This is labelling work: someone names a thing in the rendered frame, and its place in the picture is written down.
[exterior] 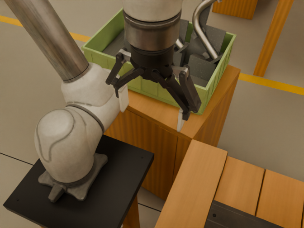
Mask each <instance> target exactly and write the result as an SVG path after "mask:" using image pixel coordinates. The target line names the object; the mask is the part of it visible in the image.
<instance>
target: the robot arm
mask: <svg viewBox="0 0 304 228"><path fill-rule="evenodd" d="M4 1H5V3H6V4H7V5H8V7H9V8H10V9H11V11H12V12H13V13H14V15H15V16H16V18H17V19H18V20H19V22H20V23H21V24H22V26H23V27H24V28H25V30H26V31H27V32H28V34H29V35H30V37H31V38H32V39H33V41H34V42H35V43H36V45H37V46H38V47H39V49H40V50H41V51H42V53H43V54H44V56H45V57H46V58H47V59H48V61H49V62H50V64H51V65H52V66H53V68H54V69H55V70H56V72H57V73H58V75H59V76H60V77H61V78H62V83H61V91H62V93H63V96H64V99H65V103H66V106H65V108H58V109H54V110H51V111H49V112H47V113H46V114H45V115H44V116H43V117H42V118H41V119H40V120H39V121H38V123H37V126H36V128H35V133H34V143H35V147H36V151H37V153H38V156H39V158H40V160H41V162H42V164H43V165H44V167H45V169H46V171H45V172H44V173H43V174H42V175H41V176H40V177H39V178H38V181H39V183H40V184H41V185H48V186H50V187H52V190H51V192H50V194H49V197H48V200H50V201H51V202H53V203H55V202H56V201H57V200H58V199H59V198H60V197H61V196H62V194H63V193H67V194H69V195H72V196H74V197H75V198H76V199H77V200H78V201H84V200H85V199H86V197H87V193H88V190H89V189H90V187H91V185H92V184H93V182H94V180H95V179H96V177H97V175H98V173H99V172H100V170H101V168H102V167H103V165H105V164H106V163H107V161H108V157H107V156H106V155H105V154H98V153H95V151H96V148H97V146H98V144H99V141H100V139H101V137H102V135H103V134H104V132H105V131H106V130H107V129H108V128H109V126H110V125H111V124H112V123H113V121H114V120H115V118H116V117H117V115H118V113H119V112H120V111H121V112H124V111H125V110H126V108H127V106H128V105H129V100H128V85H127V83H128V82H130V81H131V80H132V79H135V78H137V77H138V76H141V77H142V78H143V79H145V80H151V81H153V82H155V83H158V82H159V84H160V85H161V86H162V87H163V89H167V91H168V92H169V93H170V94H171V96H172V97H173V98H174V100H175V101H176V102H177V103H178V105H179V106H180V110H179V115H178V124H177V132H180V131H181V129H182V127H183V124H184V122H185V121H187V120H188V119H189V116H190V112H191V111H193V112H194V113H198V111H199V109H200V106H201V104H202V102H201V100H200V97H199V95H198V93H197V90H196V88H195V85H194V83H193V81H192V79H191V77H190V67H189V66H188V65H184V66H183V67H179V66H175V65H174V63H173V52H174V43H175V42H176V41H177V39H178V37H179V30H180V20H181V12H182V9H181V7H182V2H183V0H121V1H122V4H123V16H124V27H125V36H126V39H127V41H128V42H129V43H130V49H131V53H129V52H128V51H127V48H126V47H122V48H121V49H120V51H119V52H118V53H117V54H116V63H115V65H114V67H113V68H112V70H110V69H106V68H102V67H101V66H100V65H98V64H95V63H92V62H88V61H87V59H86V58H85V56H84V55H83V53H82V52H81V50H80V49H79V47H78V46H77V44H76V42H75V41H74V39H73V37H72V36H71V35H70V33H69V31H68V30H67V28H66V27H65V25H64V23H63V22H62V21H61V19H60V17H59V16H58V14H57V13H56V11H55V10H54V8H53V6H52V5H51V3H50V2H49V0H4ZM128 60H130V62H131V64H132V65H133V67H134V68H132V69H131V70H129V71H128V72H127V73H125V74H124V75H123V76H120V75H119V74H118V72H119V71H120V69H121V67H122V66H123V64H124V63H126V62H127V61H128ZM174 74H175V75H176V77H177V78H176V79H177V80H179V83H180V85H179V83H178V82H177V81H176V79H175V75H174ZM166 78H167V79H166ZM165 79H166V80H165Z"/></svg>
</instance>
